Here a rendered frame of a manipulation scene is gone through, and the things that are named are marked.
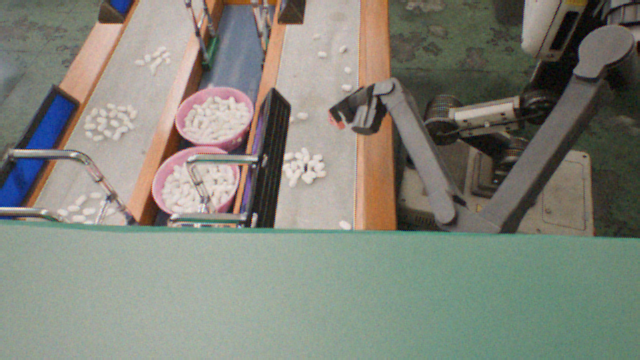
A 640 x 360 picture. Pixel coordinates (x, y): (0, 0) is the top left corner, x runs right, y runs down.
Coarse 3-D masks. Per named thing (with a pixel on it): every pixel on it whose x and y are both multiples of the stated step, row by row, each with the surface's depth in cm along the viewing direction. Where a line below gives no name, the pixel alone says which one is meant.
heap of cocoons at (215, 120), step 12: (204, 108) 160; (216, 108) 160; (228, 108) 161; (240, 108) 158; (192, 120) 159; (204, 120) 156; (216, 120) 158; (228, 120) 157; (240, 120) 156; (192, 132) 154; (204, 132) 154; (216, 132) 154; (228, 132) 152
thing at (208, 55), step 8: (184, 0) 158; (192, 0) 161; (200, 0) 174; (192, 8) 161; (192, 16) 163; (200, 16) 174; (208, 16) 180; (192, 24) 165; (200, 24) 171; (208, 24) 182; (200, 32) 169; (200, 40) 171; (216, 40) 188; (200, 48) 174; (208, 48) 184; (216, 48) 189; (208, 56) 181; (208, 64) 179
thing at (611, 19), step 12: (612, 0) 80; (624, 0) 78; (636, 0) 77; (600, 12) 85; (612, 12) 80; (624, 12) 78; (636, 12) 77; (612, 24) 79; (624, 24) 78; (636, 24) 78
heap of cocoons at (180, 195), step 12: (180, 168) 144; (204, 168) 144; (216, 168) 145; (228, 168) 144; (168, 180) 141; (180, 180) 141; (204, 180) 141; (216, 180) 142; (228, 180) 140; (168, 192) 140; (180, 192) 139; (192, 192) 139; (216, 192) 137; (228, 192) 140; (168, 204) 136; (180, 204) 137; (192, 204) 136; (216, 204) 136
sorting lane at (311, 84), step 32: (320, 0) 195; (352, 0) 194; (288, 32) 183; (320, 32) 182; (352, 32) 181; (288, 64) 172; (320, 64) 171; (352, 64) 170; (288, 96) 161; (320, 96) 160; (288, 128) 152; (320, 128) 151; (288, 160) 144; (320, 160) 143; (352, 160) 142; (288, 192) 136; (320, 192) 136; (352, 192) 135; (288, 224) 130; (320, 224) 129; (352, 224) 129
